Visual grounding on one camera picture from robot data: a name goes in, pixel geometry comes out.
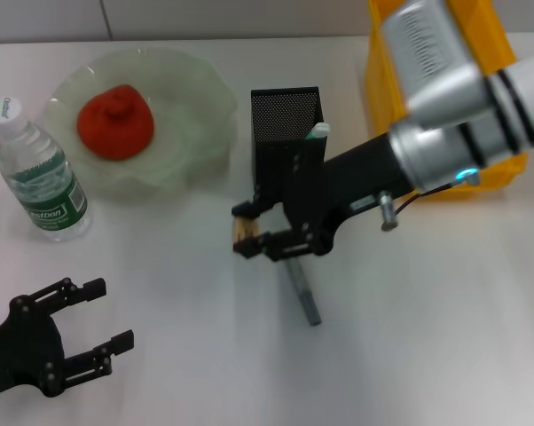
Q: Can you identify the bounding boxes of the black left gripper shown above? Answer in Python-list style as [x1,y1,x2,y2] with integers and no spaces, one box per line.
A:
[0,277,136,399]

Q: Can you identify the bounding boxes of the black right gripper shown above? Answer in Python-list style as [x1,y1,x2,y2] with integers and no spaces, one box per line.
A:
[231,131,418,263]

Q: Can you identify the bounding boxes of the tan rectangular eraser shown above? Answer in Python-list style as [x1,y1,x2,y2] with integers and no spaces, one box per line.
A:
[232,215,261,244]

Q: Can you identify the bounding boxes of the grey marker pen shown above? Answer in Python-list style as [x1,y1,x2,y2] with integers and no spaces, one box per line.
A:
[283,259,325,327]

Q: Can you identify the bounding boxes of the green utility knife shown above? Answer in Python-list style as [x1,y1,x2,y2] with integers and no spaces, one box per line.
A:
[304,122,332,143]

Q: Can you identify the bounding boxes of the clear bottle with green label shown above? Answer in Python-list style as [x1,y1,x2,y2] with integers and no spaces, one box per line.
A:
[0,97,95,243]

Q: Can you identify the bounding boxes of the red-orange toy orange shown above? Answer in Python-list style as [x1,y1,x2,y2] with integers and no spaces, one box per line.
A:
[75,83,156,162]

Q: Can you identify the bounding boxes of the black mesh pen holder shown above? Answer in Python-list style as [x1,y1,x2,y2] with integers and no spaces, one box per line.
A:
[249,86,329,206]

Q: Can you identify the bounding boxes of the pale green glass fruit plate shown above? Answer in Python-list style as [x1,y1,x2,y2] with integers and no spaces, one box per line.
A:
[43,46,240,201]

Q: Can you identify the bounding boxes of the yellow plastic storage bin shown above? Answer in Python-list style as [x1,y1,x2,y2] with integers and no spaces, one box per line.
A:
[364,0,530,201]

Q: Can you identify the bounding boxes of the right gripper connector cable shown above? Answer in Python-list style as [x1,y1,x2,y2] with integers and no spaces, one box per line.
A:
[379,170,467,233]

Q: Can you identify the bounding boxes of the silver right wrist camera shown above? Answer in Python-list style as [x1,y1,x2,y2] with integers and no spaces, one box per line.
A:
[379,0,491,130]

